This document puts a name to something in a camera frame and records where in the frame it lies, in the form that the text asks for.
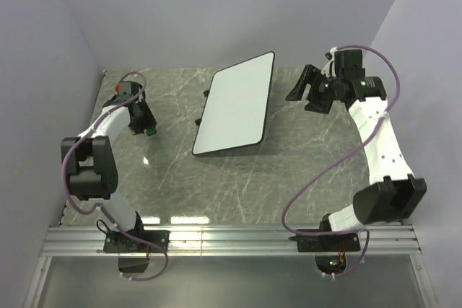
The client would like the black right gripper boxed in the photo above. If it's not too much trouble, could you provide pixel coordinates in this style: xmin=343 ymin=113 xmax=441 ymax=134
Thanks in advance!
xmin=284 ymin=63 xmax=342 ymax=115

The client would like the green whiteboard eraser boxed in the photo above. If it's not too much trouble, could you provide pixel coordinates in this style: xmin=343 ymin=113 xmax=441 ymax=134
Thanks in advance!
xmin=145 ymin=126 xmax=157 ymax=136

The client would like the white whiteboard black frame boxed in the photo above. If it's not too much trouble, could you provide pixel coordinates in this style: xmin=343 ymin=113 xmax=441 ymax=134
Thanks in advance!
xmin=191 ymin=51 xmax=275 ymax=156

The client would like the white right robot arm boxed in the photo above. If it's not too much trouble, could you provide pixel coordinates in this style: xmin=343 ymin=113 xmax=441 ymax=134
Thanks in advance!
xmin=286 ymin=63 xmax=427 ymax=250

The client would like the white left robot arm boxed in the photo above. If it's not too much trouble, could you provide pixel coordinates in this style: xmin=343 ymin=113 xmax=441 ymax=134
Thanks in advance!
xmin=61 ymin=101 xmax=156 ymax=252

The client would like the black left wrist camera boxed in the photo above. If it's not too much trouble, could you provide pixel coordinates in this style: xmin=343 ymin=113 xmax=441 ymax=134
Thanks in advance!
xmin=115 ymin=81 xmax=142 ymax=99

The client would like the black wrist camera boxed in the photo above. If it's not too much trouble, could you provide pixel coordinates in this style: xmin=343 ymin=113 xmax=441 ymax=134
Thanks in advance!
xmin=334 ymin=49 xmax=365 ymax=80
xmin=115 ymin=81 xmax=142 ymax=99

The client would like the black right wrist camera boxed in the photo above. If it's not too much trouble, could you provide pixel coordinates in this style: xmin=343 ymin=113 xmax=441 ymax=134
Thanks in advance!
xmin=334 ymin=49 xmax=365 ymax=80

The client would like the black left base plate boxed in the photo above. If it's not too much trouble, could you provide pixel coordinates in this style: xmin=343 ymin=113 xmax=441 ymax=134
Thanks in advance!
xmin=103 ymin=230 xmax=170 ymax=254

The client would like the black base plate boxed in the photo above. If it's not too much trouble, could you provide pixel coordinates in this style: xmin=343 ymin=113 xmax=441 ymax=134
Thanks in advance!
xmin=103 ymin=230 xmax=170 ymax=254
xmin=289 ymin=233 xmax=361 ymax=252

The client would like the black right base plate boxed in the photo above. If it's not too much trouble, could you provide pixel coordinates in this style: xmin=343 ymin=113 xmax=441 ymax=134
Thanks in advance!
xmin=289 ymin=233 xmax=361 ymax=252

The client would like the aluminium front rail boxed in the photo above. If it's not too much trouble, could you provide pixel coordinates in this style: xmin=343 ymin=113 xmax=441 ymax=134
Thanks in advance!
xmin=40 ymin=224 xmax=422 ymax=258

